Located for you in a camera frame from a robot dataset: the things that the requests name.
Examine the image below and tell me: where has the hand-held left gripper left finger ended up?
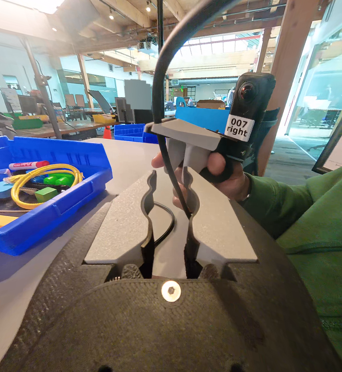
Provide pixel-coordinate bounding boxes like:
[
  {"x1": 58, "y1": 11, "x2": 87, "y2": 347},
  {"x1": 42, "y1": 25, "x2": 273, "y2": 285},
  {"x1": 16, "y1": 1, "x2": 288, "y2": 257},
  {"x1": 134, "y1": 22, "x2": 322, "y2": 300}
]
[{"x1": 84, "y1": 169, "x2": 157, "y2": 278}]

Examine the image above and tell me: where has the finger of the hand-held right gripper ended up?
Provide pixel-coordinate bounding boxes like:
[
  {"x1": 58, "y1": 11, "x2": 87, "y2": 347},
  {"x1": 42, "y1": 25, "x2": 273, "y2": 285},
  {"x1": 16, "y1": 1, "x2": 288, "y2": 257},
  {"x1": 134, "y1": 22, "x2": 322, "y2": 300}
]
[
  {"x1": 144, "y1": 123, "x2": 221, "y2": 187},
  {"x1": 152, "y1": 118, "x2": 219, "y2": 175}
]

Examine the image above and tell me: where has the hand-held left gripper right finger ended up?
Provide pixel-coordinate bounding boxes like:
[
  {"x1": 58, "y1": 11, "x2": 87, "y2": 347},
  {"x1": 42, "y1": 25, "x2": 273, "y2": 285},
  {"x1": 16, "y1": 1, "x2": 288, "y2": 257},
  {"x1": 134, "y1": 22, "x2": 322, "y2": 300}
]
[{"x1": 182, "y1": 167, "x2": 259, "y2": 279}]

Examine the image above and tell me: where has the black cable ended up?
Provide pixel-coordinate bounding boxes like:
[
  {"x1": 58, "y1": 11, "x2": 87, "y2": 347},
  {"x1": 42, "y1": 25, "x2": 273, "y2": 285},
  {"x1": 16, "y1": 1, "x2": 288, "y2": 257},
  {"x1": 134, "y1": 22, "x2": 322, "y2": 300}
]
[{"x1": 142, "y1": 0, "x2": 238, "y2": 247}]

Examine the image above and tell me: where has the person's right forearm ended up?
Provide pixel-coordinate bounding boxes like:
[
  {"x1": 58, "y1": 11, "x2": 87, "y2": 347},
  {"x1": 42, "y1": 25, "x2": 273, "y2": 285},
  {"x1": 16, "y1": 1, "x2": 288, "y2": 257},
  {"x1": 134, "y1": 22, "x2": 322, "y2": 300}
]
[{"x1": 241, "y1": 171, "x2": 317, "y2": 240}]

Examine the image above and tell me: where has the person's right hand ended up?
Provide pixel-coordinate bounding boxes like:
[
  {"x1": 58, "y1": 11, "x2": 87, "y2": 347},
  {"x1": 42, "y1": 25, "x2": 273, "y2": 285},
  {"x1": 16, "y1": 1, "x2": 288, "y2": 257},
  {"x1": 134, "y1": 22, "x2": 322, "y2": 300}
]
[{"x1": 151, "y1": 151, "x2": 250, "y2": 213}]

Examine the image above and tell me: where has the large blue panel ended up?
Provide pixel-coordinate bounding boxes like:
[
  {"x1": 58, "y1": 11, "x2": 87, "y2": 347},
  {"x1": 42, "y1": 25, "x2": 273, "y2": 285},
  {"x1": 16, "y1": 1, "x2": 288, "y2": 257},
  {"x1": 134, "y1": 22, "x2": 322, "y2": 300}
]
[{"x1": 175, "y1": 107, "x2": 231, "y2": 135}]

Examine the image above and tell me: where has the cardboard box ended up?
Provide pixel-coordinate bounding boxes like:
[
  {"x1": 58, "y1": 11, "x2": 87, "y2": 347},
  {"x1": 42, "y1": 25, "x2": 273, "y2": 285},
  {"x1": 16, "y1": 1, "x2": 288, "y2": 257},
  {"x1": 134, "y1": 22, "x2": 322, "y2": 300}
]
[{"x1": 197, "y1": 100, "x2": 227, "y2": 110}]

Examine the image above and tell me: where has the wooden pillar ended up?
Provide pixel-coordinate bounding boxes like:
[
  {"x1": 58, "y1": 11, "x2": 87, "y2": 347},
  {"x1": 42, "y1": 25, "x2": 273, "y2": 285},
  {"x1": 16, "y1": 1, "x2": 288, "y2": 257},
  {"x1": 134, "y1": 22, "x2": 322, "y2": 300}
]
[{"x1": 258, "y1": 0, "x2": 328, "y2": 178}]

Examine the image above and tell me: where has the blue plastic bin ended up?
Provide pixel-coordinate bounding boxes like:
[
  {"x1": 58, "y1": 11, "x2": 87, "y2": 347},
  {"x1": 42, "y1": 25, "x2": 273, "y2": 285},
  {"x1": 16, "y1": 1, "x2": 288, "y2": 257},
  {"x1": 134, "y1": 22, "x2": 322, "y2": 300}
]
[{"x1": 0, "y1": 135, "x2": 113, "y2": 256}]

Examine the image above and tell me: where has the small blue bin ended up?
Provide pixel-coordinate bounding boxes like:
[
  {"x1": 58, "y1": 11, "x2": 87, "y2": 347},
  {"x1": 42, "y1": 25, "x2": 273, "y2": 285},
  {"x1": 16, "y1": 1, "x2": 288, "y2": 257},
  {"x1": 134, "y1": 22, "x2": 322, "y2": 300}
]
[{"x1": 114, "y1": 123, "x2": 160, "y2": 144}]

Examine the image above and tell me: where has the green plastic toy piece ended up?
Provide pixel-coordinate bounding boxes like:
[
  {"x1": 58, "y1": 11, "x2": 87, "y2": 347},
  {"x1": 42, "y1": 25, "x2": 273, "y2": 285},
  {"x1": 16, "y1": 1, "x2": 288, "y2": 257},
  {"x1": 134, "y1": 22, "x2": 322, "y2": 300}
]
[{"x1": 43, "y1": 172, "x2": 75, "y2": 186}]

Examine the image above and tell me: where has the green wooden block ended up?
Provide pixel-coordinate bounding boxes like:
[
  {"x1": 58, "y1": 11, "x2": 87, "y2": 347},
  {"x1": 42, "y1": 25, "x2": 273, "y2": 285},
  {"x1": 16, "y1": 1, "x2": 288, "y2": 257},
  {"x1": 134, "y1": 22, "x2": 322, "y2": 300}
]
[{"x1": 34, "y1": 187, "x2": 58, "y2": 203}]

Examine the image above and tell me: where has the black pole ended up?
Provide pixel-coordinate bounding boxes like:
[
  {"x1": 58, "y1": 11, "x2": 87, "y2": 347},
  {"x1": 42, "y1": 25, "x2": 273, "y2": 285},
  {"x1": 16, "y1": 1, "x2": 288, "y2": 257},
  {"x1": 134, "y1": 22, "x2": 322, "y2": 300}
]
[{"x1": 157, "y1": 0, "x2": 164, "y2": 56}]

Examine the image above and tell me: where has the person's green sweatshirt torso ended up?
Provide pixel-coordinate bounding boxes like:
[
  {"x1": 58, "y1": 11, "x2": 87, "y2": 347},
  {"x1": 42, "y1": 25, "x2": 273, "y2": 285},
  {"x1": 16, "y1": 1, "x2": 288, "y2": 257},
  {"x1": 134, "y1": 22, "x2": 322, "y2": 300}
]
[{"x1": 276, "y1": 161, "x2": 342, "y2": 372}]

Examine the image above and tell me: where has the red white marker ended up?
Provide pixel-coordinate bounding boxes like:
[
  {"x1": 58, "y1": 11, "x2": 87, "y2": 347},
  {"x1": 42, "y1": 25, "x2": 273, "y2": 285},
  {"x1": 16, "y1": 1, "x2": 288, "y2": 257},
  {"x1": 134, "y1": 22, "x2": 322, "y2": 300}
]
[{"x1": 8, "y1": 160, "x2": 50, "y2": 171}]

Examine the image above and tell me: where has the green bin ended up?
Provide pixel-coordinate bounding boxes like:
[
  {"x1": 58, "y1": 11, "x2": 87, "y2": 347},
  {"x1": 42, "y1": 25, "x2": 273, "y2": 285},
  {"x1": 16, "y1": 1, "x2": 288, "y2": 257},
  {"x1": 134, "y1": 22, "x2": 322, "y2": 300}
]
[{"x1": 12, "y1": 118, "x2": 43, "y2": 130}]

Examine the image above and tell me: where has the metal tripod stand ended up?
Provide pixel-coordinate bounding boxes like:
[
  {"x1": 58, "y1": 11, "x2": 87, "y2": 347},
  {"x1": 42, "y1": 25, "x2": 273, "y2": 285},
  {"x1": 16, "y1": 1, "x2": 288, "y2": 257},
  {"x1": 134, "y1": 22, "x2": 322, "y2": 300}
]
[{"x1": 20, "y1": 38, "x2": 62, "y2": 140}]

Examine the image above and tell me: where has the black picture frame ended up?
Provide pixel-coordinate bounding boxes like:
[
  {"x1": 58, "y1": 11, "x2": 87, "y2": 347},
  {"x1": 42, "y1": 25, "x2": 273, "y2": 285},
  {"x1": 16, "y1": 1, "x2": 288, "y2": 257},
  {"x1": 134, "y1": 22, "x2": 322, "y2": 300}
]
[{"x1": 312, "y1": 96, "x2": 342, "y2": 175}]

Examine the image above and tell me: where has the yellow cable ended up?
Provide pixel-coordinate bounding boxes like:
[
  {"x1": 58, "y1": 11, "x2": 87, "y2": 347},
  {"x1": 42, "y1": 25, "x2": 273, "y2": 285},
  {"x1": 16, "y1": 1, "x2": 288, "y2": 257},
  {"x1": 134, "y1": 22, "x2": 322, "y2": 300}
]
[{"x1": 4, "y1": 164, "x2": 85, "y2": 210}]

